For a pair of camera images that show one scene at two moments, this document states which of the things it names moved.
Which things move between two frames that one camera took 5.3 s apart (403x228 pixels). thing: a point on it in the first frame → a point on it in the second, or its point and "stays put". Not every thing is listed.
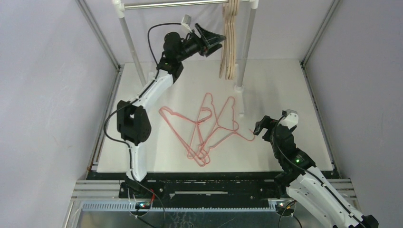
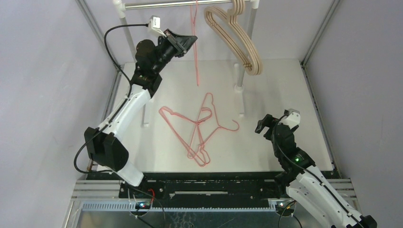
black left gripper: x=211 y=39 → x=184 y=43
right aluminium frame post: x=309 y=86 stays put
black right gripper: x=269 y=128 stays put
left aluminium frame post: x=100 y=32 stays put
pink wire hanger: x=226 y=122 → x=194 y=24
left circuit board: x=142 y=205 stays put
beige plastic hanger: x=224 y=62 → x=254 y=66
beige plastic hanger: x=227 y=59 → x=253 y=63
